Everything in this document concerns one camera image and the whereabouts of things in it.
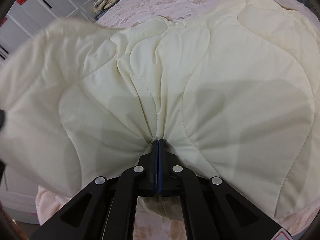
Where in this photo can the white wardrobe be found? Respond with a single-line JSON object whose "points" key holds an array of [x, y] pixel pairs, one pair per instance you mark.
{"points": [[50, 12]]}

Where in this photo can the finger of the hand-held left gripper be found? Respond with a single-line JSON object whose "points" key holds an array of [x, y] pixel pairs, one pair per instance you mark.
{"points": [[2, 118]]}

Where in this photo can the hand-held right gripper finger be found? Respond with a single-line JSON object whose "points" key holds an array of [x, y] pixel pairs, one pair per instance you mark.
{"points": [[155, 167], [160, 167]]}

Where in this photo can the blue nightstand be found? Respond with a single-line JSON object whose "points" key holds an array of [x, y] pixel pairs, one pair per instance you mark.
{"points": [[99, 13]]}

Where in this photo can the cream quilted jacket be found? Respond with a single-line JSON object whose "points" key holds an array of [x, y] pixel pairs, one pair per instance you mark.
{"points": [[225, 92]]}

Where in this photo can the pile of folded cream cloths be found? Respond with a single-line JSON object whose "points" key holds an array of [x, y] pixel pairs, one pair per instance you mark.
{"points": [[106, 1]]}

